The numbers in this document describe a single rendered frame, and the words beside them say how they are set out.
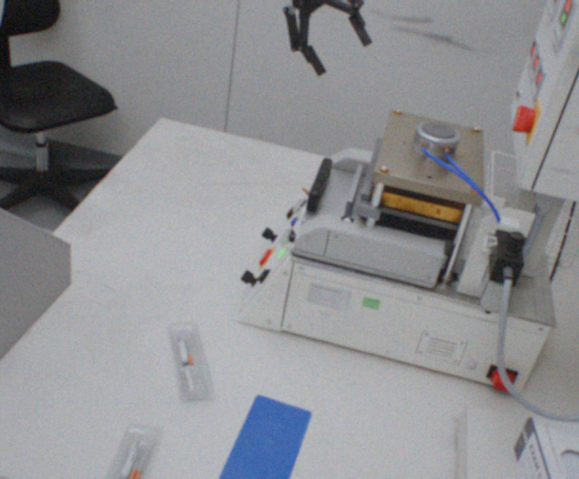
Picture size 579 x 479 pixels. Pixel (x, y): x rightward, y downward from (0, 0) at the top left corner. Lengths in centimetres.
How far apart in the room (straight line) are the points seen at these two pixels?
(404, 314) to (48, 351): 61
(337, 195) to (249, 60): 156
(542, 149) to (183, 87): 207
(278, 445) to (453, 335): 37
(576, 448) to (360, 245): 45
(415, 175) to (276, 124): 178
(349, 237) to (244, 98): 177
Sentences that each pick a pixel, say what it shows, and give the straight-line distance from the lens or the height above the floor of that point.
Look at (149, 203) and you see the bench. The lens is 169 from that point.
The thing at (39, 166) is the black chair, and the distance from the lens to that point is 302.
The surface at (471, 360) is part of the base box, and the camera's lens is 134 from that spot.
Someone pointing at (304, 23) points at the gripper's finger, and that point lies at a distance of 164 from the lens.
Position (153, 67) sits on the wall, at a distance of 302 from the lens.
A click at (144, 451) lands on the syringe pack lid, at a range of 113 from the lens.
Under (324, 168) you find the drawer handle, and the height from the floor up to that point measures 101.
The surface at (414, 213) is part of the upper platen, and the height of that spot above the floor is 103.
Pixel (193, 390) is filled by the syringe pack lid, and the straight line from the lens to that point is 121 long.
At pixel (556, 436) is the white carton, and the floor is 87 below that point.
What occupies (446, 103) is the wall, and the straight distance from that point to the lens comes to 282.
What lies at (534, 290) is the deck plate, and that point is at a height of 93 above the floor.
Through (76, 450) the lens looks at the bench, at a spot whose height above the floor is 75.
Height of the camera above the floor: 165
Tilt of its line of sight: 34 degrees down
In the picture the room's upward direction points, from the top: 10 degrees clockwise
